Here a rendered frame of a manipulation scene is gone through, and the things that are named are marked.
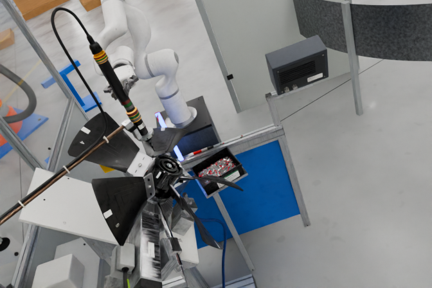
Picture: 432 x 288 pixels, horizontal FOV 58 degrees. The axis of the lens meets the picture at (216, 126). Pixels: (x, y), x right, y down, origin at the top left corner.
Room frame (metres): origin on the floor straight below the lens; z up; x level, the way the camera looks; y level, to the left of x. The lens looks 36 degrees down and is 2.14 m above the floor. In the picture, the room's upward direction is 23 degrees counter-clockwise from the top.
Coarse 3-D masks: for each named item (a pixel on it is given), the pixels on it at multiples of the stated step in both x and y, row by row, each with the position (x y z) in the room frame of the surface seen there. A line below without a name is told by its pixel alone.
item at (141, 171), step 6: (138, 156) 1.21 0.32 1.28; (144, 156) 1.20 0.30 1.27; (132, 162) 1.19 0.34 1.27; (138, 162) 1.19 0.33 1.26; (144, 162) 1.19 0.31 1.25; (150, 162) 1.18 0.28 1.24; (132, 168) 1.18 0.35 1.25; (138, 168) 1.17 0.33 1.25; (144, 168) 1.17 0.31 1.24; (132, 174) 1.16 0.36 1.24; (138, 174) 1.16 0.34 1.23
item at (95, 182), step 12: (96, 180) 0.97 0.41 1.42; (108, 180) 0.99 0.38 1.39; (120, 180) 1.01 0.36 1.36; (132, 180) 1.04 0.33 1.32; (96, 192) 0.93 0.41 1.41; (108, 192) 0.95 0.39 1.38; (120, 192) 0.97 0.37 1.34; (132, 192) 1.00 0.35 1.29; (144, 192) 1.04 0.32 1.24; (108, 204) 0.92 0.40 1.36; (120, 204) 0.94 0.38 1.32; (132, 204) 0.97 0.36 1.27; (144, 204) 1.02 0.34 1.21; (120, 216) 0.91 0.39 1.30; (132, 216) 0.95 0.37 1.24; (120, 228) 0.88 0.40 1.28; (120, 240) 0.85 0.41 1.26
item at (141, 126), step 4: (88, 36) 1.24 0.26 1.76; (88, 40) 1.24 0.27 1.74; (92, 40) 1.24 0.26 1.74; (92, 44) 1.24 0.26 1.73; (96, 44) 1.24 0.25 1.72; (92, 48) 1.23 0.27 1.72; (96, 48) 1.23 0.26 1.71; (100, 48) 1.24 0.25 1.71; (92, 52) 1.24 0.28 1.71; (96, 52) 1.23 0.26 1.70; (140, 120) 1.24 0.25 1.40; (136, 124) 1.23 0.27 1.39; (140, 124) 1.23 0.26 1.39; (144, 124) 1.24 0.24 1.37; (140, 128) 1.23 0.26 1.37; (144, 128) 1.23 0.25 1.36; (140, 132) 1.23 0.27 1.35; (144, 132) 1.23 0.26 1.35; (148, 140) 1.24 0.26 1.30
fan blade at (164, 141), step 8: (152, 128) 1.51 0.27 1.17; (160, 128) 1.50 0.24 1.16; (168, 128) 1.49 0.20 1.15; (176, 128) 1.48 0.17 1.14; (152, 136) 1.44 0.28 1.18; (160, 136) 1.42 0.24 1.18; (168, 136) 1.40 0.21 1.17; (176, 136) 1.40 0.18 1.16; (144, 144) 1.40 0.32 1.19; (152, 144) 1.38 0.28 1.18; (160, 144) 1.35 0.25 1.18; (168, 144) 1.34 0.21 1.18; (176, 144) 1.33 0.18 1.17; (152, 152) 1.31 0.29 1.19; (160, 152) 1.29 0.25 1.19; (168, 152) 1.28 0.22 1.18
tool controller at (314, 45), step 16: (288, 48) 1.56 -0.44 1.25; (304, 48) 1.52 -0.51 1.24; (320, 48) 1.48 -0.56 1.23; (272, 64) 1.51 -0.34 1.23; (288, 64) 1.48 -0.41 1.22; (304, 64) 1.48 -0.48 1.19; (320, 64) 1.49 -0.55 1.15; (272, 80) 1.59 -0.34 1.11; (288, 80) 1.51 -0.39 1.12; (304, 80) 1.51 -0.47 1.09
